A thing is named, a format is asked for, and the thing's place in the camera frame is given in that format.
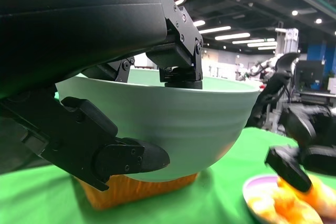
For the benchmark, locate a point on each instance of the green tablecloth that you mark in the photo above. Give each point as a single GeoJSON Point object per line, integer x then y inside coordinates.
{"type": "Point", "coordinates": [39, 200]}

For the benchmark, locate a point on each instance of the lavender plate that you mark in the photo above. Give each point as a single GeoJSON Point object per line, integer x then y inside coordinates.
{"type": "Point", "coordinates": [256, 184]}

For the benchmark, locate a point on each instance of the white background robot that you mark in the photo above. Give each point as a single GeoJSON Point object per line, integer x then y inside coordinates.
{"type": "Point", "coordinates": [258, 68]}

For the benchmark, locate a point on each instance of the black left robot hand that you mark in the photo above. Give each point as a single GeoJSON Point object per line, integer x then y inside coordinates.
{"type": "Point", "coordinates": [65, 24]}

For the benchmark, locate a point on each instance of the orange wicker basket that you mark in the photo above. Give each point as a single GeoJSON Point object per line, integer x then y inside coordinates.
{"type": "Point", "coordinates": [131, 192]}

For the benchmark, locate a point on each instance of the pale green bowl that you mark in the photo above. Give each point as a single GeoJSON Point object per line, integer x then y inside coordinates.
{"type": "Point", "coordinates": [183, 129]}

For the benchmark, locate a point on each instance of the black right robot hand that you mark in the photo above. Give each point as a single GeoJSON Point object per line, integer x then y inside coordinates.
{"type": "Point", "coordinates": [309, 129]}

